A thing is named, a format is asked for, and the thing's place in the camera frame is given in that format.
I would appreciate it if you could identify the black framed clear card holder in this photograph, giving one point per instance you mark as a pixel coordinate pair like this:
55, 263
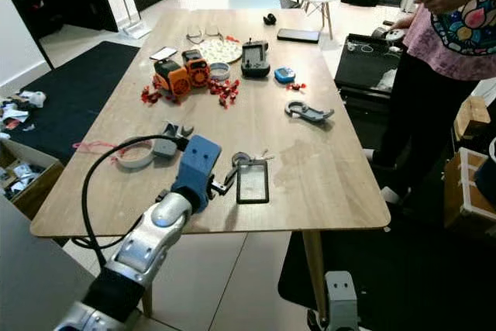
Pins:
253, 184

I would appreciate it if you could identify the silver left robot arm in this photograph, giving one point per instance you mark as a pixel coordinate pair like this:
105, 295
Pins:
143, 249

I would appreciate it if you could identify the person's right hand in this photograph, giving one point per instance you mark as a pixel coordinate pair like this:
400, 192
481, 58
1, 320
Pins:
405, 22

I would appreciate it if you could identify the wooden table leg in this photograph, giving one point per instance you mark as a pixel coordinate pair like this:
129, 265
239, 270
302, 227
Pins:
314, 269

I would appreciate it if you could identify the grey metal gadget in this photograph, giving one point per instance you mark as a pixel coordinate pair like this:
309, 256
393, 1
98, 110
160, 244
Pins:
164, 145

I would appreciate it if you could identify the red clips pile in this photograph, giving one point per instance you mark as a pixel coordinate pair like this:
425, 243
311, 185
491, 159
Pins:
225, 92
149, 97

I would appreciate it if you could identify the large white tape roll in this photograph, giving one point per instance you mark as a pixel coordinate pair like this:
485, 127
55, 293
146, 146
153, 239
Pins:
136, 164

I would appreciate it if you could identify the small white tape roll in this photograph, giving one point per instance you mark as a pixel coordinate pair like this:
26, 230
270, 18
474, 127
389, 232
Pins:
218, 77

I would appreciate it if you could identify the grey carabiner tool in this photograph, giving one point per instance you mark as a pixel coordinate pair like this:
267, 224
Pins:
314, 115

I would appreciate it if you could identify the black rug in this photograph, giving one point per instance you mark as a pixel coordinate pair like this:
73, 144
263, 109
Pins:
93, 83
418, 284

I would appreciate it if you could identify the orange and black device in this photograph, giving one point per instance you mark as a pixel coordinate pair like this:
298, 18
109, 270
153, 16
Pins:
172, 79
195, 66

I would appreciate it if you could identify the few red clips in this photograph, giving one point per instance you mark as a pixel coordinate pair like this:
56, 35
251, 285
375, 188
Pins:
296, 85

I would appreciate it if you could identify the small blue box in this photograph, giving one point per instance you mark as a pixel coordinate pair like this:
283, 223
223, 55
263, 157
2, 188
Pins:
284, 75

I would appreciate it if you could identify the black remote controller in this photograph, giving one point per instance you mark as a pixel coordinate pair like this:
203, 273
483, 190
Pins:
255, 61

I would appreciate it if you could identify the white dotted plate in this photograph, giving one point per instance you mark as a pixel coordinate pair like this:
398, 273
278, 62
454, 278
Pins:
221, 50

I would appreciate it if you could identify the white smartphone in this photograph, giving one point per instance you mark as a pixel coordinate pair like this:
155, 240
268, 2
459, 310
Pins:
163, 53

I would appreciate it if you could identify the thin framed glasses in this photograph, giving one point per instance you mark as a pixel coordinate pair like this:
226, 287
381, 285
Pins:
191, 36

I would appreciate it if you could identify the black smartphone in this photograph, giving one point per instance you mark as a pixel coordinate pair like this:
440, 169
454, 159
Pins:
298, 36

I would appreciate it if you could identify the small black object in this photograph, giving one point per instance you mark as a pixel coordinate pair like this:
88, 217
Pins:
270, 19

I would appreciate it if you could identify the open black case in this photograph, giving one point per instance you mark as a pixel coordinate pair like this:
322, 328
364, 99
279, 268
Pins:
360, 63

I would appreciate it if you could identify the open cardboard box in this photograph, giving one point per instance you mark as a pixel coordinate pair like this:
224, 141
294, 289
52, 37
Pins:
40, 196

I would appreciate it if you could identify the cardboard box with white edges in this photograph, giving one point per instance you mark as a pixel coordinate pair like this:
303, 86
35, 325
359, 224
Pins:
461, 191

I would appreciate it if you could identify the white crumpled item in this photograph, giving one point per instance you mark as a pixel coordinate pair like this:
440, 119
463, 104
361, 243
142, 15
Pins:
31, 100

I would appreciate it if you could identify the white partition panel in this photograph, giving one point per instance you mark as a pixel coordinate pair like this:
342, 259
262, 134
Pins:
39, 284

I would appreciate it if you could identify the person in pink patterned shirt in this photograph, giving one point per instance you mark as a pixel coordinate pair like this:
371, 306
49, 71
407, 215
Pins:
426, 114

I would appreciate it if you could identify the silver round gadget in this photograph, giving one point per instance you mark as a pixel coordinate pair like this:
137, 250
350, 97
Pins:
387, 33

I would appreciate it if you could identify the small brown cardboard box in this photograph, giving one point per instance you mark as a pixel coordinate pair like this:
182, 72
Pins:
473, 118

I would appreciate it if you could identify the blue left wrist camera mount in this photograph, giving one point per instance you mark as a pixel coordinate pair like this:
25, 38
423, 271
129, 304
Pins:
198, 164

